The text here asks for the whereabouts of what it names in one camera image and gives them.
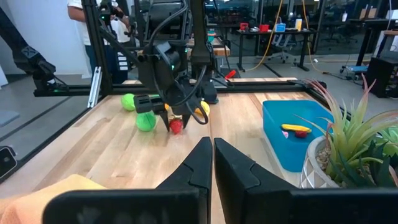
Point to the small yellow toy banana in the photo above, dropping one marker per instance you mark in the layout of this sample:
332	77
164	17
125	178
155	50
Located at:
295	127

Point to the small blue box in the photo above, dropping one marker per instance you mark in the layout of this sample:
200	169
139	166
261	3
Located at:
280	27

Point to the silver aluminium extrusion bar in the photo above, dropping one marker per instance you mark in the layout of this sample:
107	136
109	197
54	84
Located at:
94	87

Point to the small pink toy piece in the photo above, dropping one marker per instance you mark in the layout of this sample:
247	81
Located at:
285	134

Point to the person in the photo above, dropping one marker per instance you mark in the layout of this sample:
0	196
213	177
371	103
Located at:
74	21

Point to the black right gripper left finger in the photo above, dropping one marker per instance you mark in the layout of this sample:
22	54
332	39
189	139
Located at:
192	174

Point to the small black camera box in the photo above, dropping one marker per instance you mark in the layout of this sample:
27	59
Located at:
7	161

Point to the potted succulent in patterned pot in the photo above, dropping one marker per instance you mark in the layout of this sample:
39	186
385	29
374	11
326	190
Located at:
351	149

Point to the teal plastic tupperware container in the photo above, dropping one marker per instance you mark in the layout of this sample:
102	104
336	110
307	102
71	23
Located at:
289	152

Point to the red toy strawberry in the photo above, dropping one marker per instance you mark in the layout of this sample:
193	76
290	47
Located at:
176	126

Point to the black background table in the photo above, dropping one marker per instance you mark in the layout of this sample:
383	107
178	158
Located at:
270	31

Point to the dark red toy cherry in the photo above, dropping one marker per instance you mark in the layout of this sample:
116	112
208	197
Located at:
301	134

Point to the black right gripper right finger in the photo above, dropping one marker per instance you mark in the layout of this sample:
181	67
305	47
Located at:
239	186

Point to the black floor cabinet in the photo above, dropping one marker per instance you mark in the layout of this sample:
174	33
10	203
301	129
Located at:
381	77

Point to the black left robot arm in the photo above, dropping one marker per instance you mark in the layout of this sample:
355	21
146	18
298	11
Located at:
200	31

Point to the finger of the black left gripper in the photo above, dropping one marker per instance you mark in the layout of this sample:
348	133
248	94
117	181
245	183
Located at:
186	119
165	119

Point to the large yellow toy banana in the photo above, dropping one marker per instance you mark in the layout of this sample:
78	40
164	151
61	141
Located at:
203	107

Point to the orange waffle cloth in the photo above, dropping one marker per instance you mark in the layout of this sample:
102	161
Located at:
25	202

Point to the small red box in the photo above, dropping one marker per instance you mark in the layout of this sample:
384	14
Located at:
263	28
244	26

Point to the green toy fruit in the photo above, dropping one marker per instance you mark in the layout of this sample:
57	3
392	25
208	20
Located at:
146	122
128	102

